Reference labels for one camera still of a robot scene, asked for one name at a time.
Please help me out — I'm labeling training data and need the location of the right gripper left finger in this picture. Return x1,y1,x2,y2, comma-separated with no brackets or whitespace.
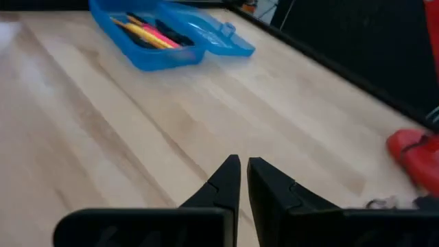
178,154,241,247

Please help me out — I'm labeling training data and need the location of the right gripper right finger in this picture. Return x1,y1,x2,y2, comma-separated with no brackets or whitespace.
247,156,342,247

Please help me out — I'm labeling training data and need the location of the blue plastic supply box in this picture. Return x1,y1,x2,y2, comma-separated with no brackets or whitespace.
88,0,257,73

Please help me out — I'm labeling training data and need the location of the pink highlighter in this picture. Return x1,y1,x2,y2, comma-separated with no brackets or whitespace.
141,23,181,49

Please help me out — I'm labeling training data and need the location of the yellow highlighter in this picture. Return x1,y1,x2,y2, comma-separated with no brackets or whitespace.
123,21,174,50

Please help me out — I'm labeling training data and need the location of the red desk lamp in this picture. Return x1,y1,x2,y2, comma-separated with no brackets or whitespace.
386,0,439,198

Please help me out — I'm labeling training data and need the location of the black partition screen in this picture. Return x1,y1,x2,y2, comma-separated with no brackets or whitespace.
270,0,428,115

